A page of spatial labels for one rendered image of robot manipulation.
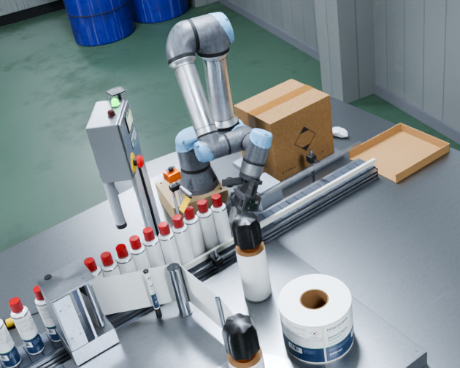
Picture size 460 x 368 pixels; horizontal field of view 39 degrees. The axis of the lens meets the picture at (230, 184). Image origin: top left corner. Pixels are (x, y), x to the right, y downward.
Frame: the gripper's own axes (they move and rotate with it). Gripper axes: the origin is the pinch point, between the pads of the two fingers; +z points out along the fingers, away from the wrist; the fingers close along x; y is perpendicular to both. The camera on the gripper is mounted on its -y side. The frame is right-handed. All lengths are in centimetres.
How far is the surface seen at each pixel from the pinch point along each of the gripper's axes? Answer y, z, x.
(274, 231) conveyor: 5.8, -0.2, 15.5
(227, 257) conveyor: 6.0, 9.2, -2.6
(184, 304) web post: 21.3, 16.0, -27.9
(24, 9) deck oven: -626, 14, 140
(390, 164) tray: 3, -28, 70
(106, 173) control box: -3, -16, -50
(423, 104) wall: -107, -38, 230
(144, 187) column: -12.7, -8.0, -29.7
